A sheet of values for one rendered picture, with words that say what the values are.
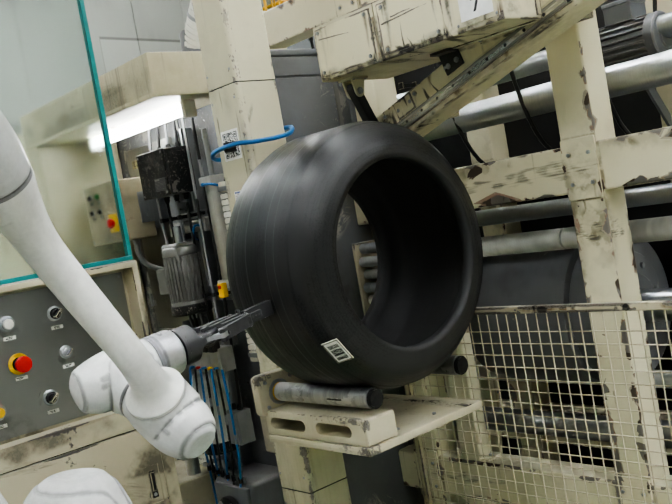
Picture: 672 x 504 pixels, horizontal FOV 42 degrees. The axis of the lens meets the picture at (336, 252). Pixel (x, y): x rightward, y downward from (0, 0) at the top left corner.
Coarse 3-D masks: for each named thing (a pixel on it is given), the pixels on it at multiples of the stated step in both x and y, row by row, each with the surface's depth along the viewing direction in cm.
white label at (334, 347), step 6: (330, 342) 176; (336, 342) 176; (330, 348) 177; (336, 348) 177; (342, 348) 176; (330, 354) 178; (336, 354) 178; (342, 354) 178; (348, 354) 177; (336, 360) 179; (342, 360) 179
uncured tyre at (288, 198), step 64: (384, 128) 191; (256, 192) 187; (320, 192) 176; (384, 192) 224; (448, 192) 202; (256, 256) 181; (320, 256) 174; (384, 256) 225; (448, 256) 218; (320, 320) 175; (384, 320) 223; (448, 320) 199; (384, 384) 188
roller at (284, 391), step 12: (276, 384) 209; (288, 384) 206; (300, 384) 203; (312, 384) 200; (324, 384) 198; (276, 396) 208; (288, 396) 204; (300, 396) 201; (312, 396) 197; (324, 396) 194; (336, 396) 191; (348, 396) 188; (360, 396) 185; (372, 396) 183; (372, 408) 184
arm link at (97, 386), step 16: (80, 368) 152; (96, 368) 151; (112, 368) 152; (80, 384) 150; (96, 384) 150; (112, 384) 151; (128, 384) 150; (80, 400) 151; (96, 400) 150; (112, 400) 152
